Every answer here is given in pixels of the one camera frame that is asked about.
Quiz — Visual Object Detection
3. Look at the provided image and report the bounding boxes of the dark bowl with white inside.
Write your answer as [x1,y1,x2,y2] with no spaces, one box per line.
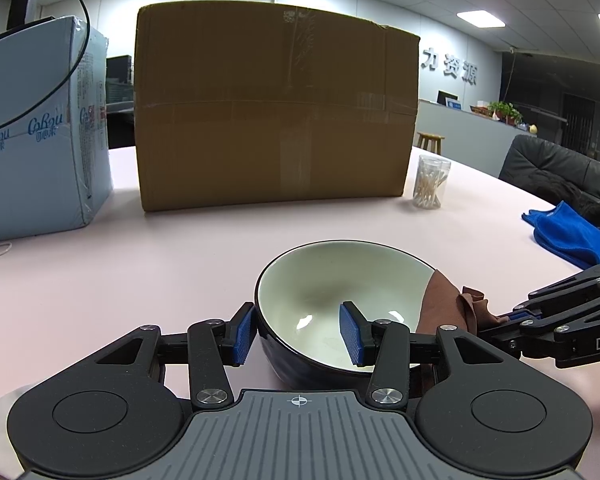
[254,240,438,391]

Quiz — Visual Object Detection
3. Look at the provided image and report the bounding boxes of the wooden stool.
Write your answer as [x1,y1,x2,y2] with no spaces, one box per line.
[416,131,446,155]

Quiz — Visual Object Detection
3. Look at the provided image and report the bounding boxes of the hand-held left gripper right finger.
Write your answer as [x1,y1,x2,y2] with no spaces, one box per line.
[339,301,506,407]

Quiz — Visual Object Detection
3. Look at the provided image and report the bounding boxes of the blue towel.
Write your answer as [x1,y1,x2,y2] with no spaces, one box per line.
[521,201,600,270]

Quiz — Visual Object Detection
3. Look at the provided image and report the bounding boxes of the potted green plant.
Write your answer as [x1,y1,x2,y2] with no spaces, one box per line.
[487,101,524,126]

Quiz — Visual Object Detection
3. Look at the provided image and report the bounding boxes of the grey wall lettering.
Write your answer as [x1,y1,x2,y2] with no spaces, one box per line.
[420,50,479,86]

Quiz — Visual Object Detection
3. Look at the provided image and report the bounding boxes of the clear jar of cotton swabs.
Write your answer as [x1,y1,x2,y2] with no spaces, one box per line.
[412,155,452,209]

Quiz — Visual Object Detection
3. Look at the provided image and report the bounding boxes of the black office chair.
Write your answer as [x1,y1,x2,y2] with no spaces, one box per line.
[498,134,600,244]

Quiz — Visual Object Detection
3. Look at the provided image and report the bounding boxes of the brown cloth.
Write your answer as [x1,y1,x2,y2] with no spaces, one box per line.
[414,269,511,396]

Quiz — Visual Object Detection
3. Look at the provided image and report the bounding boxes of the black cable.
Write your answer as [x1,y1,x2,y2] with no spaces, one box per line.
[0,0,91,134]

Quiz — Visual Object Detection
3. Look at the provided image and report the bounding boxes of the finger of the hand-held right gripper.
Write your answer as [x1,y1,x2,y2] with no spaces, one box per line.
[476,313,557,357]
[511,262,600,316]

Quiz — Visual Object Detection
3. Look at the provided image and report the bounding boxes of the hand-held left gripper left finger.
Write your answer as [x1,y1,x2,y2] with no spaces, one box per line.
[96,302,257,410]

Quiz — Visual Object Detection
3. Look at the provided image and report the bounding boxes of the grey reception counter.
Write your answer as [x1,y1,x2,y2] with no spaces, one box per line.
[418,100,531,179]

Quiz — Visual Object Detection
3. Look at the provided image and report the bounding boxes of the brown cardboard box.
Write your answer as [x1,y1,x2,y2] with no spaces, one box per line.
[134,1,422,212]

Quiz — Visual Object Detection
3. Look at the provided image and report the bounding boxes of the light blue carton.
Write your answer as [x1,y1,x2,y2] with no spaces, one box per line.
[0,15,114,245]

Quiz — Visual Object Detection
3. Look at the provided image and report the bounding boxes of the black computer monitor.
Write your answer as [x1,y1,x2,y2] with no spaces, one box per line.
[106,55,133,85]

